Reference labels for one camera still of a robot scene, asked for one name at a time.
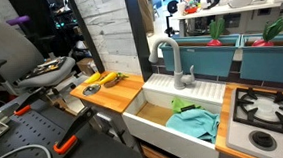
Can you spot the grey toy sink faucet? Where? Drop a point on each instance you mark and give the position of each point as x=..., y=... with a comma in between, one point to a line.
x=177, y=63

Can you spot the wooden countertop with toys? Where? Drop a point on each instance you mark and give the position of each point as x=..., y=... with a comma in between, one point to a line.
x=119, y=95

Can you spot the yellow toy corn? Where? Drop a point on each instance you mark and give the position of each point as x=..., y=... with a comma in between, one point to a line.
x=109, y=78

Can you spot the green cloth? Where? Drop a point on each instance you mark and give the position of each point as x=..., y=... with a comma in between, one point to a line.
x=178, y=104

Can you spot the yellow toy banana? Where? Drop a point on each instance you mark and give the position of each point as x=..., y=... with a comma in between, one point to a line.
x=93, y=78

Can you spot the metal pot lid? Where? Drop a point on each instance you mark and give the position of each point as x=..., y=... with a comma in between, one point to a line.
x=91, y=90

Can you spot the cardboard box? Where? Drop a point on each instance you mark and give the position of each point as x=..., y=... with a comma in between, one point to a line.
x=86, y=66

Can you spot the grey wood backsplash panel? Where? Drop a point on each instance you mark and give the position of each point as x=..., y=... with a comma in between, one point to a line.
x=111, y=31

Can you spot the teal planter box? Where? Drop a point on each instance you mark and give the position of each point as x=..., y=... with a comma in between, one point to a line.
x=200, y=60
x=271, y=65

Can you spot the white toy sink basin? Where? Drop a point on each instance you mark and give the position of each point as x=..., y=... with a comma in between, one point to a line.
x=165, y=137

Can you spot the teal cloth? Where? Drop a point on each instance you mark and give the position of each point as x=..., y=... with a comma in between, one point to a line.
x=193, y=122

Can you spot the person in khaki trousers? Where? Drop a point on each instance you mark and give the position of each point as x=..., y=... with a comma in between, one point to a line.
x=145, y=8

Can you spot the wooden drawer front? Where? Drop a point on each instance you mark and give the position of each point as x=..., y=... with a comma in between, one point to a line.
x=157, y=156

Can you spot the black clamp orange tip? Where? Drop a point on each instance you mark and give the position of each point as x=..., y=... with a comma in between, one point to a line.
x=29, y=102
x=74, y=125

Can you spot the red toy radish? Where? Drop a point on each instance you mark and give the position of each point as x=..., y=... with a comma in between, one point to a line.
x=215, y=43
x=262, y=42

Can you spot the wooden countertop under stove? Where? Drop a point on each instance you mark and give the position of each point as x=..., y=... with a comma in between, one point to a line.
x=222, y=126

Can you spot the black tray with tools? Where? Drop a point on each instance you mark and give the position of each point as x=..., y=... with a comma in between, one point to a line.
x=45, y=67

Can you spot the white lab table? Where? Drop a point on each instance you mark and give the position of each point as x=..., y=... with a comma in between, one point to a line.
x=227, y=10

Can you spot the grey toy stove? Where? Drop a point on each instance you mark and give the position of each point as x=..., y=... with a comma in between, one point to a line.
x=239, y=139

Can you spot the white rounded device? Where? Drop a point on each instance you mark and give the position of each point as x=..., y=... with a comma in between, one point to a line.
x=241, y=0

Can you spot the black stove knob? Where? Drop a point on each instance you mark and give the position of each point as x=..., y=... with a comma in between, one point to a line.
x=262, y=140

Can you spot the purple cylinder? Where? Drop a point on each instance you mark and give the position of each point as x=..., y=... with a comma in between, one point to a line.
x=17, y=20

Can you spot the grey office chair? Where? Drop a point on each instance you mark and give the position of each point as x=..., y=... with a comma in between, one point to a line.
x=2, y=48

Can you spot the black frame post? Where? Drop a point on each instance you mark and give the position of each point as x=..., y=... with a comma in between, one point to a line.
x=138, y=39
x=84, y=33

